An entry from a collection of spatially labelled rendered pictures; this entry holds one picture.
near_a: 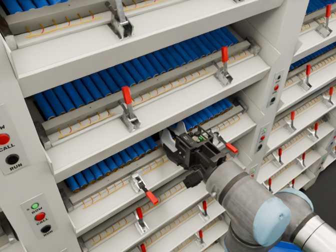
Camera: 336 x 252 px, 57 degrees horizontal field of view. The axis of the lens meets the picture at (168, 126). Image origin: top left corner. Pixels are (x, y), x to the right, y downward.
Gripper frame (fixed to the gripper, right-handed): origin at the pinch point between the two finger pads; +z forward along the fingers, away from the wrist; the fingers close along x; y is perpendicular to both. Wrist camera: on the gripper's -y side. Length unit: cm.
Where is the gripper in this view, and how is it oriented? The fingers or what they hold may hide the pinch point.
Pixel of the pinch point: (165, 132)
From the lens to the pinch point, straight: 83.2
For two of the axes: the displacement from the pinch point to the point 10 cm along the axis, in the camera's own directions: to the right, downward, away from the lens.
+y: 0.1, -7.5, -6.6
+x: -8.0, 3.9, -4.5
